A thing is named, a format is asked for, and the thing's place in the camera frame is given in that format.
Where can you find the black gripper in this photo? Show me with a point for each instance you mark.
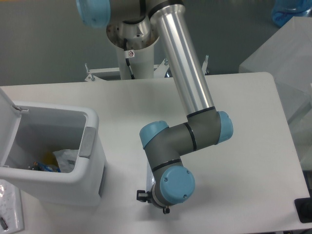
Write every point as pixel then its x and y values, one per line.
pixel 150 197

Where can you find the clear plastic bottle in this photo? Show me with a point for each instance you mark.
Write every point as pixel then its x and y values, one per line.
pixel 150 180

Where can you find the white paper trash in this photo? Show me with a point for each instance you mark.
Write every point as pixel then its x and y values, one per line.
pixel 66 159

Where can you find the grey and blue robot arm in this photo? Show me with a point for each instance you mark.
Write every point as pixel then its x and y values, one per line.
pixel 195 123

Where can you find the yellow trash in can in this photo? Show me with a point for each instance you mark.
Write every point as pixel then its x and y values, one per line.
pixel 49 159

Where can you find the blue trash in can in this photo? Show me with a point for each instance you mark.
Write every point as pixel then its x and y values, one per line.
pixel 37 166

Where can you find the white trash can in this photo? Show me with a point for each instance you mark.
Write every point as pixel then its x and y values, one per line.
pixel 52 152

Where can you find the plastic covered sheet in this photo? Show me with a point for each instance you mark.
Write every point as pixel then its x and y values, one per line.
pixel 11 213

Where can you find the black device at table edge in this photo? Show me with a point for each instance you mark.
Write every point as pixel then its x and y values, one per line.
pixel 304 209

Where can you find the white side table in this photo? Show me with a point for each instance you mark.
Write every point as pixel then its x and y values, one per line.
pixel 287 56

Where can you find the blue water jug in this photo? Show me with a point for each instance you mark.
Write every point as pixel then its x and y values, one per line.
pixel 284 10

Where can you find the white pedestal base frame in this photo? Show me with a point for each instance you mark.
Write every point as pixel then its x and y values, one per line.
pixel 133 71

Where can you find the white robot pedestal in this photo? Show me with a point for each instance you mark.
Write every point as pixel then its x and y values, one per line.
pixel 134 41

